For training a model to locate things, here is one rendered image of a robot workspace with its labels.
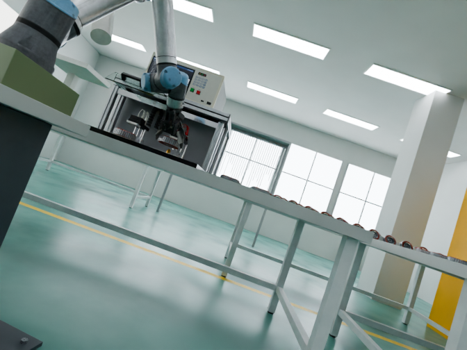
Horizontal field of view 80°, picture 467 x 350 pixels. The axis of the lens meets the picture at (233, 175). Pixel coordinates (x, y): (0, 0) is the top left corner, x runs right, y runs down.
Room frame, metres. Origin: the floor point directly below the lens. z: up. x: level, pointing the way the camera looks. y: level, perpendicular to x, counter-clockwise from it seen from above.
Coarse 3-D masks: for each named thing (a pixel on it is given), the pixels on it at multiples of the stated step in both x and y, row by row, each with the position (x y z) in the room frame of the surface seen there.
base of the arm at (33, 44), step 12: (24, 24) 0.75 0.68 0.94; (36, 24) 0.75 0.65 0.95; (0, 36) 0.73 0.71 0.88; (12, 36) 0.73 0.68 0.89; (24, 36) 0.74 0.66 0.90; (36, 36) 0.76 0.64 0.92; (48, 36) 0.78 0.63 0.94; (24, 48) 0.74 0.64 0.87; (36, 48) 0.76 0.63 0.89; (48, 48) 0.78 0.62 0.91; (36, 60) 0.76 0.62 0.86; (48, 60) 0.79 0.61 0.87
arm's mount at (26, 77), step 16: (0, 48) 0.70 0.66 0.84; (0, 64) 0.69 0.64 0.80; (16, 64) 0.70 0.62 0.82; (32, 64) 0.74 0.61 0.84; (0, 80) 0.69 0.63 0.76; (16, 80) 0.72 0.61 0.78; (32, 80) 0.76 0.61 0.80; (48, 80) 0.80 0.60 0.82; (32, 96) 0.78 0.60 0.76; (48, 96) 0.82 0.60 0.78; (64, 96) 0.88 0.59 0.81; (64, 112) 0.90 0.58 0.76
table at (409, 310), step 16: (240, 224) 2.54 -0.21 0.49; (352, 224) 2.60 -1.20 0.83; (384, 240) 2.56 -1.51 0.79; (224, 256) 3.32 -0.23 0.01; (272, 256) 3.34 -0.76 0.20; (224, 272) 2.54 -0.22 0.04; (416, 272) 3.29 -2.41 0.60; (352, 288) 3.27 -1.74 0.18; (416, 288) 3.25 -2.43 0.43; (400, 304) 3.25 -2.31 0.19
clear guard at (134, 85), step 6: (114, 72) 1.33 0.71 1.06; (108, 78) 1.28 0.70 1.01; (114, 78) 1.29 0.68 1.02; (120, 78) 1.30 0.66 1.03; (126, 78) 1.31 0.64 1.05; (126, 84) 1.28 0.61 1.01; (132, 84) 1.29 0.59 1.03; (138, 84) 1.30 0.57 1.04; (132, 90) 1.55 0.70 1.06; (138, 90) 1.50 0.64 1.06; (144, 96) 1.58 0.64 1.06; (150, 96) 1.53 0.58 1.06; (156, 96) 1.48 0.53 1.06; (162, 96) 1.44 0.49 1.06; (162, 102) 1.57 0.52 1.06
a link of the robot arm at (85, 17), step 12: (72, 0) 0.92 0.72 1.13; (84, 0) 0.92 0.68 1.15; (96, 0) 0.94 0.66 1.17; (108, 0) 0.96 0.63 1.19; (120, 0) 0.98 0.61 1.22; (132, 0) 1.02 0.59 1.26; (144, 0) 1.04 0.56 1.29; (84, 12) 0.93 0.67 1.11; (96, 12) 0.95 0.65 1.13; (108, 12) 0.99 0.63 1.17; (84, 24) 0.96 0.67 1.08; (72, 36) 0.94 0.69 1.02
